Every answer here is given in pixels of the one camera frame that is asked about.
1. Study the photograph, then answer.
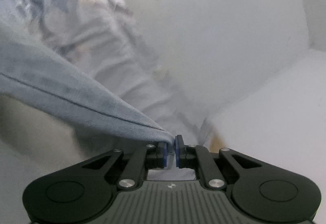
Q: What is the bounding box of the blue printed quilt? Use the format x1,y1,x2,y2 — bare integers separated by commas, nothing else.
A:
0,0,219,148

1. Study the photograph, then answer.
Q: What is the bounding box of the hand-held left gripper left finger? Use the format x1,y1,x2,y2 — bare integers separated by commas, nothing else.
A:
81,141,169,190

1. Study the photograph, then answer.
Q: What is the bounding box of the light blue twill garment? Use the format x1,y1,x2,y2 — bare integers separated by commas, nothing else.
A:
0,23,196,181

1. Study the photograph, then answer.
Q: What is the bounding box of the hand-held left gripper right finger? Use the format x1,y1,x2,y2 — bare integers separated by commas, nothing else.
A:
175,135,264,190

